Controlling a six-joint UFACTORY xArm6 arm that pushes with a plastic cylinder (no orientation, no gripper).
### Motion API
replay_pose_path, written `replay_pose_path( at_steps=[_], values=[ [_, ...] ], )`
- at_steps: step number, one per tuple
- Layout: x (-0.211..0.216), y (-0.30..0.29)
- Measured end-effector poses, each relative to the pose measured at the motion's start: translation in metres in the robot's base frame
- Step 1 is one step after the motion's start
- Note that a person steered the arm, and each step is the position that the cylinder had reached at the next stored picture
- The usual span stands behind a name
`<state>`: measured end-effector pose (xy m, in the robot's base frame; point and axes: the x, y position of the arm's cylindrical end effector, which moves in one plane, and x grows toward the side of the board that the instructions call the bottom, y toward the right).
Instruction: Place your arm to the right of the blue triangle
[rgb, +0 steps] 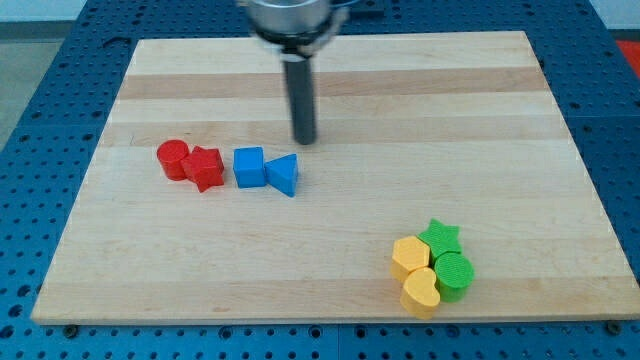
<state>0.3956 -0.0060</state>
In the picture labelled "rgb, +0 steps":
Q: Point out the blue triangle block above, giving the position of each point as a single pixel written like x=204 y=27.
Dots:
x=282 y=174

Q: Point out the green cylinder block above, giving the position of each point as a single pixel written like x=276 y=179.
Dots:
x=455 y=274

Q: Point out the red star block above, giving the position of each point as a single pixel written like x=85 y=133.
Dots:
x=204 y=167

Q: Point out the red cylinder block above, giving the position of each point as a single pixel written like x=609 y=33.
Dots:
x=170 y=155

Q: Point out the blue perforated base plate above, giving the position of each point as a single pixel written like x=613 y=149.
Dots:
x=45 y=159

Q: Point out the wooden board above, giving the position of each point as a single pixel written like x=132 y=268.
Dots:
x=460 y=127

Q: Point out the yellow hexagon block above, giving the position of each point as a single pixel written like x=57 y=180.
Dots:
x=409 y=254

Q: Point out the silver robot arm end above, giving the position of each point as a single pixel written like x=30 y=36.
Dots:
x=295 y=28

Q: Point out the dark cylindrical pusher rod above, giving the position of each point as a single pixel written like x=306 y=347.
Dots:
x=299 y=84

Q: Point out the blue cube block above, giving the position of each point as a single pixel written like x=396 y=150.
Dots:
x=248 y=167

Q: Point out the yellow heart block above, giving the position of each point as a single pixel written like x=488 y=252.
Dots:
x=419 y=296

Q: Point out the green star block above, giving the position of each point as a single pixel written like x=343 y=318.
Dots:
x=441 y=238

